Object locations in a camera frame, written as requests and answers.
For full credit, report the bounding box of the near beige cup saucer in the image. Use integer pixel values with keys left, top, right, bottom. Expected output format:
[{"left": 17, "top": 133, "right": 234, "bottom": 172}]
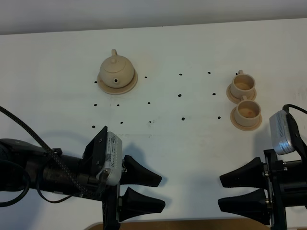
[{"left": 230, "top": 108, "right": 262, "bottom": 131}]

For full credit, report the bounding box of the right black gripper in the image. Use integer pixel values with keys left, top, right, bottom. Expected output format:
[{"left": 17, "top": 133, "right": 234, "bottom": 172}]
[{"left": 217, "top": 149, "right": 307, "bottom": 230}]

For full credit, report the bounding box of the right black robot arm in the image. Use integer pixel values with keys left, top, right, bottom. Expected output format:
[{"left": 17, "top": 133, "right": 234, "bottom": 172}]
[{"left": 218, "top": 149, "right": 307, "bottom": 230}]

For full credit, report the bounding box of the beige round teapot saucer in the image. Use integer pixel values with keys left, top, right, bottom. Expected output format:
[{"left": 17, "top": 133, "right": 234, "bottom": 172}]
[{"left": 96, "top": 71, "right": 138, "bottom": 95}]

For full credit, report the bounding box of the beige ceramic teapot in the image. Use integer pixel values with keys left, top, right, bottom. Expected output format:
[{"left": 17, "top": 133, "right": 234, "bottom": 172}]
[{"left": 98, "top": 49, "right": 134, "bottom": 89}]

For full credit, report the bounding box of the braided black cable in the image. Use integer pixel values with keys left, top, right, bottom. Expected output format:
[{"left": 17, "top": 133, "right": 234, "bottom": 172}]
[{"left": 0, "top": 105, "right": 106, "bottom": 199}]

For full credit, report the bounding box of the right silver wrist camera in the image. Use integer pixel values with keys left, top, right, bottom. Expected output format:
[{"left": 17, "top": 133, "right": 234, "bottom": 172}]
[{"left": 269, "top": 110, "right": 295, "bottom": 155}]

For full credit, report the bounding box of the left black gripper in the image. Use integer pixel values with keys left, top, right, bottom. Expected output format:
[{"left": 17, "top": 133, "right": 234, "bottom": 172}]
[{"left": 82, "top": 126, "right": 165, "bottom": 230}]

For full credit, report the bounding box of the far beige teacup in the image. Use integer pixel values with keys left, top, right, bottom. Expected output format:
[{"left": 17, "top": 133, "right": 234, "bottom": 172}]
[{"left": 230, "top": 70, "right": 256, "bottom": 98}]

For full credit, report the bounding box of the beige teacup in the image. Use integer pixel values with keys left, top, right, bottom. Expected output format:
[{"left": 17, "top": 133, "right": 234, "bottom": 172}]
[
  {"left": 230, "top": 70, "right": 256, "bottom": 98},
  {"left": 235, "top": 96, "right": 261, "bottom": 126}
]

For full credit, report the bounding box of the near beige teacup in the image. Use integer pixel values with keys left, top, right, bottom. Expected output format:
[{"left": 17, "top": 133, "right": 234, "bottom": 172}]
[{"left": 235, "top": 96, "right": 261, "bottom": 126}]

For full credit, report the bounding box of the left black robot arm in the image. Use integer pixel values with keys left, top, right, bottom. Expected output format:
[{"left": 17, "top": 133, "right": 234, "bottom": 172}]
[{"left": 0, "top": 127, "right": 165, "bottom": 230}]

